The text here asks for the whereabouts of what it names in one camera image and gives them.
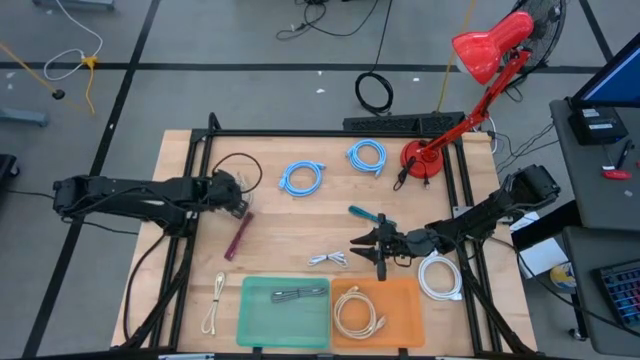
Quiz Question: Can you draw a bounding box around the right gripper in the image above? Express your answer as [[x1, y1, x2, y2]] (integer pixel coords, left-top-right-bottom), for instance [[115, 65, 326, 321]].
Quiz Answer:
[[349, 213, 444, 282]]

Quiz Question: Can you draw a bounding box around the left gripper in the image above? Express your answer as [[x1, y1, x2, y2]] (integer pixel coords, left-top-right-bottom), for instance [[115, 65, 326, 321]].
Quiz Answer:
[[202, 168, 252, 220]]

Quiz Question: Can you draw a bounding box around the translucent cable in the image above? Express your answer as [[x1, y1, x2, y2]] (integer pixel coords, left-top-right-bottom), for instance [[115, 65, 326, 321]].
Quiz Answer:
[[234, 171, 255, 201]]

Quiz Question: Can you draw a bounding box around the teal braided USB cable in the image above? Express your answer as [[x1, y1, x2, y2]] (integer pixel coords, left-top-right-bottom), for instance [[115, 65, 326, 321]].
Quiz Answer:
[[348, 204, 397, 227]]

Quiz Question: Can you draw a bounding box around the maroon USB cable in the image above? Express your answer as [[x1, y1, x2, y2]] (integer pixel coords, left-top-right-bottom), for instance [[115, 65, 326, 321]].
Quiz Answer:
[[223, 211, 255, 262]]

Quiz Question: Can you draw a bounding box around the short white USB cable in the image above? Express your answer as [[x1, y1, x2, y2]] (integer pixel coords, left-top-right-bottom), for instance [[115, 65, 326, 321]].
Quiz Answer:
[[307, 250, 350, 269]]

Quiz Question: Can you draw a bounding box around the light blue ethernet cable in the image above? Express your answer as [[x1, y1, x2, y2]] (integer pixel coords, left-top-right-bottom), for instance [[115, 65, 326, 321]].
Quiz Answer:
[[345, 138, 389, 179], [278, 159, 327, 198]]

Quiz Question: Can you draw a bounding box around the white ethernet cable coil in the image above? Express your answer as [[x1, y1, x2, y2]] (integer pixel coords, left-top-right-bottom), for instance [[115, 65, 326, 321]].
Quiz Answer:
[[417, 251, 464, 302]]

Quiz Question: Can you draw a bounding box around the beige ethernet cable coil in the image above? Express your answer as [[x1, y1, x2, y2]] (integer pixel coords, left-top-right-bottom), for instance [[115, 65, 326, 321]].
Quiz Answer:
[[333, 285, 387, 341]]

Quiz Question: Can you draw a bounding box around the orange translucent plastic tray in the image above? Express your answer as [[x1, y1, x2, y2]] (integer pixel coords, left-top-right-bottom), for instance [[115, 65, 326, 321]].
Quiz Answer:
[[329, 277, 426, 350]]

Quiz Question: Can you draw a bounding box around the grey braided USB cable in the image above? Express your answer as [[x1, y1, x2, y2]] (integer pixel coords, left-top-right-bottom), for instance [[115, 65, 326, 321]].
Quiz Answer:
[[270, 285, 329, 305]]

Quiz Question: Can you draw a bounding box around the cream USB cable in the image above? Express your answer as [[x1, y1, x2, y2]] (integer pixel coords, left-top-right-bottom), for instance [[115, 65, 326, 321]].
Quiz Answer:
[[200, 271, 227, 336]]

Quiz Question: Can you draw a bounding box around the green translucent plastic tray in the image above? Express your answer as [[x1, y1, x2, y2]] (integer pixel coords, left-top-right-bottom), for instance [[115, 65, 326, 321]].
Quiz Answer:
[[235, 275, 332, 350]]

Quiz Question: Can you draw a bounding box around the black perforated box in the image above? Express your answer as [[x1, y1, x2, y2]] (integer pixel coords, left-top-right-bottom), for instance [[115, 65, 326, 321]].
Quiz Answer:
[[343, 111, 467, 135]]

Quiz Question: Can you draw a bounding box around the white paper sheet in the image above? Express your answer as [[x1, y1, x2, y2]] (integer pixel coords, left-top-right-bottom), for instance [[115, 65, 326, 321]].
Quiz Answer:
[[517, 238, 569, 280], [508, 211, 541, 232]]

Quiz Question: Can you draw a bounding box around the blue yellow round item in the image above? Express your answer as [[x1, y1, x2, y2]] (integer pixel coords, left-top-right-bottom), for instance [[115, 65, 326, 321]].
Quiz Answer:
[[549, 261, 577, 292]]

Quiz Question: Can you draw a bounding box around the dark grey desk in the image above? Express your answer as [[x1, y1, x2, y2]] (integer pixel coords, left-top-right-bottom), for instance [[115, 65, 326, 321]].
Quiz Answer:
[[562, 224, 640, 357]]

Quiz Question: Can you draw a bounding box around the red desk lamp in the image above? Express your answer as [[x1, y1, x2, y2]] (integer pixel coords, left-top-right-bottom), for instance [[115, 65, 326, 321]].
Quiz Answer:
[[399, 10, 535, 180]]

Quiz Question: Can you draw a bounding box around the grey table foot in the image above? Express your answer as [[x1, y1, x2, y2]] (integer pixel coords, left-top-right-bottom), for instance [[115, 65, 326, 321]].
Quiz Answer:
[[32, 0, 116, 11], [0, 106, 50, 128]]

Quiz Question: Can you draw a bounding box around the black floor equipment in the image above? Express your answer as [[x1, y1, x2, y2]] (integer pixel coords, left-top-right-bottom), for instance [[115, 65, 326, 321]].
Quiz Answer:
[[0, 153, 21, 194]]

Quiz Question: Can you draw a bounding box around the backlit keyboard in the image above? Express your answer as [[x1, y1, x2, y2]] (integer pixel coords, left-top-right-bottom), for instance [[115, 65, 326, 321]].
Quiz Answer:
[[592, 258, 640, 331]]

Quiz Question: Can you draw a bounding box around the small black computer box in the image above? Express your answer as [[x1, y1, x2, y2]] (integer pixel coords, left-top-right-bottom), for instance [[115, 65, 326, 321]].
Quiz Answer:
[[567, 105, 630, 146]]

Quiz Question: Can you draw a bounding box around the black pen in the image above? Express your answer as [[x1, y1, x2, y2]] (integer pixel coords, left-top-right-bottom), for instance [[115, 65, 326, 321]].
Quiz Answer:
[[615, 138, 635, 170]]

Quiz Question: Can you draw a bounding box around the black floor fan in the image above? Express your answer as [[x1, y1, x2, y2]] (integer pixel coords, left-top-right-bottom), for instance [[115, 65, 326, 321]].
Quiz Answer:
[[509, 0, 569, 76]]

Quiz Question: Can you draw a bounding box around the black computer monitor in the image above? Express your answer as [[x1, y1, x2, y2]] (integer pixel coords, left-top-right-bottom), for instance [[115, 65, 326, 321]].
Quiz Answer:
[[569, 32, 640, 109]]

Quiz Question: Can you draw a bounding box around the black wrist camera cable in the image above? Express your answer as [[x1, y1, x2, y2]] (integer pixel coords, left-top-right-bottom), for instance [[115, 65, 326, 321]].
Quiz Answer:
[[211, 152, 264, 195]]

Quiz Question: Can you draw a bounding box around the black lamp cord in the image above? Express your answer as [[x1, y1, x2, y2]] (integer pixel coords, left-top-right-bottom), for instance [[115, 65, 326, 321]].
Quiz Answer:
[[392, 156, 432, 192]]

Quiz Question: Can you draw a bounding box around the yellow hanging cord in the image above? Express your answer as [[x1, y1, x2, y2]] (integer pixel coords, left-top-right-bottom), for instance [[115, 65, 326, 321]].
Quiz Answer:
[[436, 0, 477, 114]]

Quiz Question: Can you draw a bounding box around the yellow floor cable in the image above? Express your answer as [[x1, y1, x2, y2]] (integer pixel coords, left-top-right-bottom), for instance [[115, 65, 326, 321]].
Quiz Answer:
[[0, 42, 100, 117]]

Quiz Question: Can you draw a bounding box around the black floor cable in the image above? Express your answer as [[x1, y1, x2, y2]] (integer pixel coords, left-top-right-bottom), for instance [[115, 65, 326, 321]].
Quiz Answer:
[[276, 0, 381, 41]]

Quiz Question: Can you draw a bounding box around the white floor cable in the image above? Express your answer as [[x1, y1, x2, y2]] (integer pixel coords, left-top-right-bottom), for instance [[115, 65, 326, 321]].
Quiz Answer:
[[43, 0, 105, 82]]

